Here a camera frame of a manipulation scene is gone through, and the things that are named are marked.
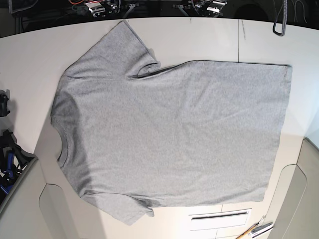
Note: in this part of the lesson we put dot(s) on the grey T-shirt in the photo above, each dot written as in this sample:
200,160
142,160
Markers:
137,137

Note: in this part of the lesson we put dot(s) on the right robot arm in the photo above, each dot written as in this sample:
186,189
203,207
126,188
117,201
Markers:
103,8

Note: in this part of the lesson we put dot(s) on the blue and black equipment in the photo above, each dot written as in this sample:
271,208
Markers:
13,161

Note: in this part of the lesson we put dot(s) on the wooden handled tool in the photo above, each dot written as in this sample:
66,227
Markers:
247,232

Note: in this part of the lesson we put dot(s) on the black device at left edge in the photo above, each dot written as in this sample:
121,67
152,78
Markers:
4,99

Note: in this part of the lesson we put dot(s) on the white cable slot plate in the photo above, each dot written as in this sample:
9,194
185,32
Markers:
220,220

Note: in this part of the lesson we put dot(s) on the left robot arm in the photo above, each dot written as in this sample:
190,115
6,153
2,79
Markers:
201,8

